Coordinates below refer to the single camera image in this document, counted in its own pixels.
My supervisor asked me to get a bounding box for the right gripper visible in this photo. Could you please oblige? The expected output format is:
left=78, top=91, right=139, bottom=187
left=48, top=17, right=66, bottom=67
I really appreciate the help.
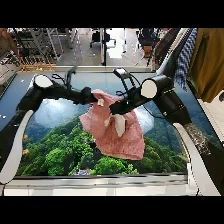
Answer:
left=109, top=96, right=134, bottom=116

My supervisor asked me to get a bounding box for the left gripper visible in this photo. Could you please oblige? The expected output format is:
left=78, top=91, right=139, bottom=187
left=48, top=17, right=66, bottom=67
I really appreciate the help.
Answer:
left=80, top=86, right=99, bottom=105

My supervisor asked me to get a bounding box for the pink checked shirt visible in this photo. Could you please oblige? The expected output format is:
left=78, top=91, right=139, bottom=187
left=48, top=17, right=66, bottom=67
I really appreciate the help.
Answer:
left=79, top=88, right=146, bottom=161

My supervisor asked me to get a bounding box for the blue checked shirt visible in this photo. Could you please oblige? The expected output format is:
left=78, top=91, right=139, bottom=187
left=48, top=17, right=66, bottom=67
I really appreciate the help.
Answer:
left=173, top=28, right=199, bottom=91

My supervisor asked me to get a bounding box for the olive garment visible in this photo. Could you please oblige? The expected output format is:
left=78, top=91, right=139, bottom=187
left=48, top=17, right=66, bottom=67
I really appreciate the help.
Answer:
left=188, top=28, right=224, bottom=104

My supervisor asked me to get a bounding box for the black cable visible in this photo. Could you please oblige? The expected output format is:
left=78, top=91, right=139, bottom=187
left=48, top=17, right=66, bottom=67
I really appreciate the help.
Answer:
left=51, top=73, right=70, bottom=89

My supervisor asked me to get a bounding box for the silver frame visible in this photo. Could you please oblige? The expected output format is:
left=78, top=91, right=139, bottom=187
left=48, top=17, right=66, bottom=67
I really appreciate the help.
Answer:
left=0, top=173, right=201, bottom=197

